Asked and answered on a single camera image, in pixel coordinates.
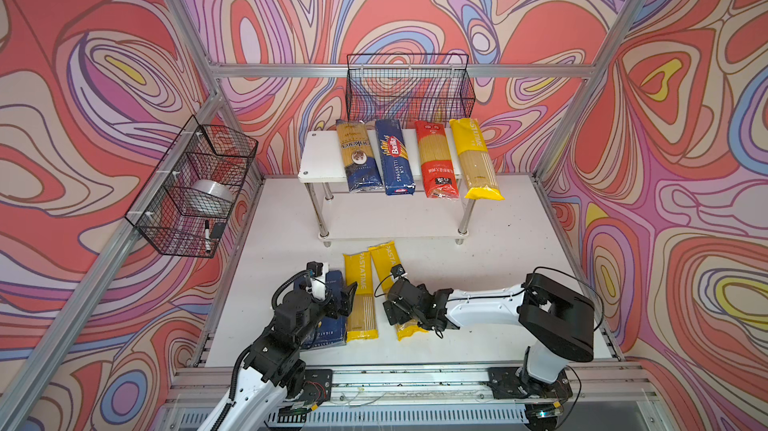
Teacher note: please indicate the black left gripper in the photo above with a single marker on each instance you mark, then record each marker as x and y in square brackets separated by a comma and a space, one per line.
[342, 303]

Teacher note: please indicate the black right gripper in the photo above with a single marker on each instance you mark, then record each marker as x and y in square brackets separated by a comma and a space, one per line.
[389, 307]

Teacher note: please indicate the yellow pastatime bag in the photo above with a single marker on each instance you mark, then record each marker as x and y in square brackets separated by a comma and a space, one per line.
[385, 257]
[361, 323]
[475, 162]

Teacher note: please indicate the blue Barilla spaghetti box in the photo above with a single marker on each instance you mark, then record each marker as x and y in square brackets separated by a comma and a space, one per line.
[397, 174]

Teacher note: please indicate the blue Ankara spaghetti bag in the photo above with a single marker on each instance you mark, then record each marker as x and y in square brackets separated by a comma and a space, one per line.
[361, 170]

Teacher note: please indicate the red spaghetti bag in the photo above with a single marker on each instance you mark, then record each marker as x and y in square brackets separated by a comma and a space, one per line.
[437, 169]

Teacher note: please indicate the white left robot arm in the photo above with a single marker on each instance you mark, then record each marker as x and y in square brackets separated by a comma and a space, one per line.
[269, 374]

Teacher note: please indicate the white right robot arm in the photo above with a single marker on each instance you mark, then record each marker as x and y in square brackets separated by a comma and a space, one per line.
[559, 318]

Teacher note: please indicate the white two-tier shelf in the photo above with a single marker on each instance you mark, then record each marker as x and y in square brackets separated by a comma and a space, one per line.
[343, 216]

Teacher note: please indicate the blue Barilla rigatoni box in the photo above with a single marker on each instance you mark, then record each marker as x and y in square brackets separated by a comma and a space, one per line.
[329, 332]

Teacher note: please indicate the silver tape roll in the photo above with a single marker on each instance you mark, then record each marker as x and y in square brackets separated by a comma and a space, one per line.
[214, 188]

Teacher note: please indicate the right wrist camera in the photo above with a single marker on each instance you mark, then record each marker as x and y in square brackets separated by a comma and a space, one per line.
[397, 271]

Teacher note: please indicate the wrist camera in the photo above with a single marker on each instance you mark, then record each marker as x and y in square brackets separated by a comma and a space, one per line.
[397, 271]
[316, 280]

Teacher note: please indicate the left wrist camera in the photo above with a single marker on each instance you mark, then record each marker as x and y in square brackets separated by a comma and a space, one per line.
[316, 280]

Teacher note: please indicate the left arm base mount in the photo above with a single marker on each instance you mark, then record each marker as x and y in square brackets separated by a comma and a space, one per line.
[310, 387]

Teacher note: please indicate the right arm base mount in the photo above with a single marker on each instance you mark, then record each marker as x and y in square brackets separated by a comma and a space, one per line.
[515, 383]

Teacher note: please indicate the black wire basket left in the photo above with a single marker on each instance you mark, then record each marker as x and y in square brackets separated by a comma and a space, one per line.
[170, 214]

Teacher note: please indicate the black wire basket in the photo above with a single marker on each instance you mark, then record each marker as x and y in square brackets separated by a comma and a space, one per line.
[408, 87]
[170, 214]

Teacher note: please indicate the black wire basket back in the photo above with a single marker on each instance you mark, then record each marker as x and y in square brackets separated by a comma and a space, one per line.
[408, 87]

